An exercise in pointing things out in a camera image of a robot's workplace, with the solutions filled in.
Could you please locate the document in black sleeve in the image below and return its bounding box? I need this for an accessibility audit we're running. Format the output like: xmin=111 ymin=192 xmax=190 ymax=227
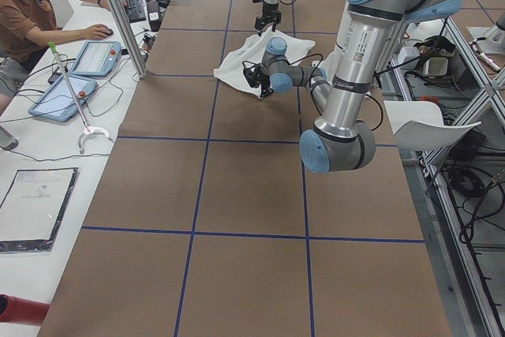
xmin=1 ymin=167 xmax=78 ymax=254

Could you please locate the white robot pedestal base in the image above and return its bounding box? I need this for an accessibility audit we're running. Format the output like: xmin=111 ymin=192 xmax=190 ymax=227
xmin=322 ymin=27 xmax=377 ymax=94

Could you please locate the long reacher grabber tool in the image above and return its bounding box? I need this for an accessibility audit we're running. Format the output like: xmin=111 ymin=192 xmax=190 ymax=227
xmin=48 ymin=42 xmax=114 ymax=155

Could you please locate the red cylinder object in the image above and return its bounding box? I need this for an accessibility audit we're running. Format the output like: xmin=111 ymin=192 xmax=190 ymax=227
xmin=1 ymin=294 xmax=50 ymax=326

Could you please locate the white long-sleeve printed shirt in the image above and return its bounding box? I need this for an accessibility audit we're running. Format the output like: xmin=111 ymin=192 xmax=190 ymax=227
xmin=214 ymin=27 xmax=316 ymax=98

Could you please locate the person's hand on mouse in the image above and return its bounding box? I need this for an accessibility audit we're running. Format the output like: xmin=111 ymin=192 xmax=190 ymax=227
xmin=82 ymin=24 xmax=110 ymax=40

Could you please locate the white side table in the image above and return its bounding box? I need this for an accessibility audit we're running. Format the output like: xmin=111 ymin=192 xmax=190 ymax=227
xmin=1 ymin=6 xmax=148 ymax=336

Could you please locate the aluminium frame post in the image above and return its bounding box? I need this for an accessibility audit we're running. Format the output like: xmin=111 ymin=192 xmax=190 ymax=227
xmin=107 ymin=0 xmax=147 ymax=79

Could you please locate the blue teach pendant near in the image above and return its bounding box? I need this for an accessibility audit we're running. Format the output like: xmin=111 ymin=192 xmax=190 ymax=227
xmin=28 ymin=74 xmax=97 ymax=122

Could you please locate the blue teach pendant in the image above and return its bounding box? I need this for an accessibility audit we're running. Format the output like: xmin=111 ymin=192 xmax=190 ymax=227
xmin=28 ymin=74 xmax=97 ymax=122
xmin=70 ymin=41 xmax=122 ymax=78

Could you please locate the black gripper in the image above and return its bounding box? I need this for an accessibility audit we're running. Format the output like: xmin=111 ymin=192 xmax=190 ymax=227
xmin=260 ymin=75 xmax=274 ymax=99
xmin=255 ymin=2 xmax=282 ymax=36

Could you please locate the white plastic chair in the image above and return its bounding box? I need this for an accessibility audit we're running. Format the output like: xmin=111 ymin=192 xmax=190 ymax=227
xmin=384 ymin=100 xmax=481 ymax=152

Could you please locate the black keyboard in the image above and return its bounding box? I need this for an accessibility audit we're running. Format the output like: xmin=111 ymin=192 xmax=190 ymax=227
xmin=122 ymin=0 xmax=146 ymax=23

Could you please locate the person in brown shirt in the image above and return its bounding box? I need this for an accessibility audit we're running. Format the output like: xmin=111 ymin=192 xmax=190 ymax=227
xmin=0 ymin=0 xmax=115 ymax=115

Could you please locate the blue teach pendant far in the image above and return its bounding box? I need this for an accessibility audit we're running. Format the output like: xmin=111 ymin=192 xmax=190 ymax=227
xmin=70 ymin=41 xmax=122 ymax=78

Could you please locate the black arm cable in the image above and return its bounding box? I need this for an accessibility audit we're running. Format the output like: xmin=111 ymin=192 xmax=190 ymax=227
xmin=287 ymin=52 xmax=386 ymax=131

